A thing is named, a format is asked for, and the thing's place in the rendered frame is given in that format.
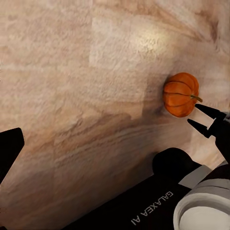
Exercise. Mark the pumpkin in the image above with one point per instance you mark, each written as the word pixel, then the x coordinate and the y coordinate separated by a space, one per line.
pixel 181 94

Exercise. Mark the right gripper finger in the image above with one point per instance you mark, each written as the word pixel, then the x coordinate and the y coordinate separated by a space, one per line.
pixel 213 113
pixel 201 128

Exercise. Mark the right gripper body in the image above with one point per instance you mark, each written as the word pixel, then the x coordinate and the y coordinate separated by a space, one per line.
pixel 218 122

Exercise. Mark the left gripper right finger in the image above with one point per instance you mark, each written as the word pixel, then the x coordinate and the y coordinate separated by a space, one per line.
pixel 223 142

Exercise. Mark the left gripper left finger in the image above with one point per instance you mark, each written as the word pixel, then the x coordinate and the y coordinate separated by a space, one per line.
pixel 11 143

